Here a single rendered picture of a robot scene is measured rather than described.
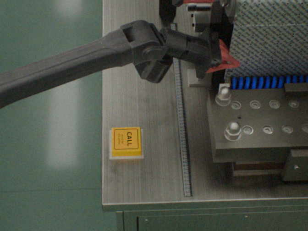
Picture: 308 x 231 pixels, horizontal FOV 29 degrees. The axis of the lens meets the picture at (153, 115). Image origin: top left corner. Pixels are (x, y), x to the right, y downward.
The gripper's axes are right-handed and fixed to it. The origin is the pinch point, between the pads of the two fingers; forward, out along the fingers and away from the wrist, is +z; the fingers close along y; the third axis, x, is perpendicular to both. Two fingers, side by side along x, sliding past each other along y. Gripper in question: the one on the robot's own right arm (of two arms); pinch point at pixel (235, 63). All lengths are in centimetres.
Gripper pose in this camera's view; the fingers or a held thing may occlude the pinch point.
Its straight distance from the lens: 138.7
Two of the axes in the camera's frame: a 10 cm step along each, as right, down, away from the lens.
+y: 0.5, 8.3, -5.6
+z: 8.9, 2.2, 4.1
